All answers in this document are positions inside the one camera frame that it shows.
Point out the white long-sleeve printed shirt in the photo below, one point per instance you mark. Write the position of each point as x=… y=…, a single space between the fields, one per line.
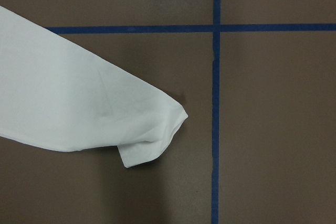
x=61 y=97

